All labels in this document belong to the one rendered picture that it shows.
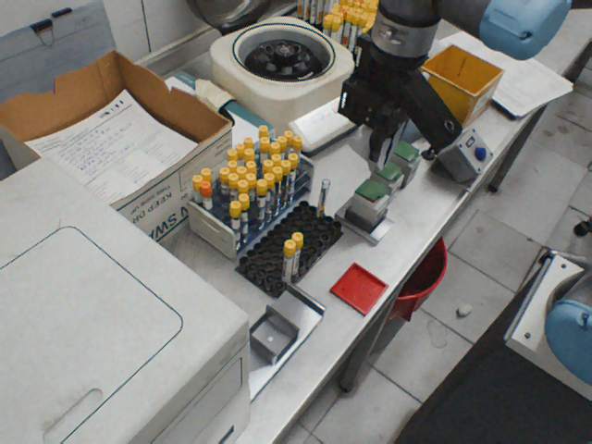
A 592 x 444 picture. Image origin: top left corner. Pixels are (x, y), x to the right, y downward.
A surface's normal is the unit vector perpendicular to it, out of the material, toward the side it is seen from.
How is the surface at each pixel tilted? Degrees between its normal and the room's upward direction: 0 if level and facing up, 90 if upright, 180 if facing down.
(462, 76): 90
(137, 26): 90
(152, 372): 0
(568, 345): 98
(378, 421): 0
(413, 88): 30
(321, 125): 25
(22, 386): 0
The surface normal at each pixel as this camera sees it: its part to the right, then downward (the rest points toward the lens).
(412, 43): 0.05, 0.79
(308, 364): 0.09, -0.62
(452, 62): -0.67, 0.54
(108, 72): 0.78, 0.52
